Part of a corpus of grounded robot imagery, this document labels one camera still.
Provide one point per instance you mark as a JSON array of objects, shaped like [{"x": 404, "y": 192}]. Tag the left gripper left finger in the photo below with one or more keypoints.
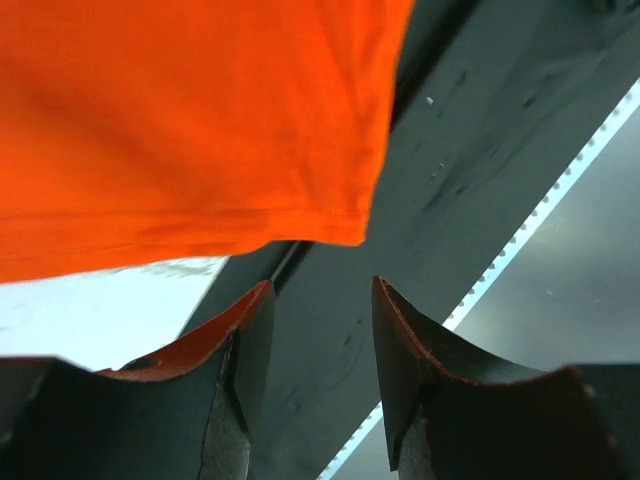
[{"x": 189, "y": 410}]

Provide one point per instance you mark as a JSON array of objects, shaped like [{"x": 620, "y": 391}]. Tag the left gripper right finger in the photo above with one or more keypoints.
[{"x": 452, "y": 410}]

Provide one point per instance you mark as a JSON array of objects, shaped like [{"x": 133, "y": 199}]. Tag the orange t shirt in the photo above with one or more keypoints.
[{"x": 134, "y": 132}]

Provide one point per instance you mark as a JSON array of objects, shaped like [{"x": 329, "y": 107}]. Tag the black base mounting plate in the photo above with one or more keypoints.
[{"x": 494, "y": 99}]

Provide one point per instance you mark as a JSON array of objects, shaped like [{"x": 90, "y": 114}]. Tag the white slotted cable duct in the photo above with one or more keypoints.
[{"x": 562, "y": 285}]

